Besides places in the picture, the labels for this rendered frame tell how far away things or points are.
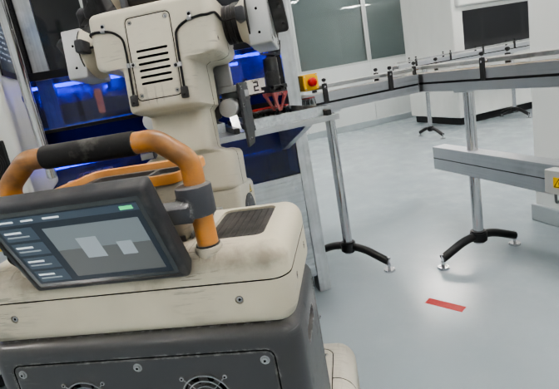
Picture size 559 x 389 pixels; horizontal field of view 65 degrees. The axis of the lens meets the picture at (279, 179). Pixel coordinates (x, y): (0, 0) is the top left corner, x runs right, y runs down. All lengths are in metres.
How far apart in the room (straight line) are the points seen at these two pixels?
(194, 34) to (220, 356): 0.62
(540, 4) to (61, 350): 2.50
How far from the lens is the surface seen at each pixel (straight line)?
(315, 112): 1.60
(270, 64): 1.73
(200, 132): 1.01
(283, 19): 1.05
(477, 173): 2.23
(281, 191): 1.98
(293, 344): 0.70
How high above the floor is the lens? 1.04
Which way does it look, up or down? 13 degrees down
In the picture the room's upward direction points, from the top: 10 degrees counter-clockwise
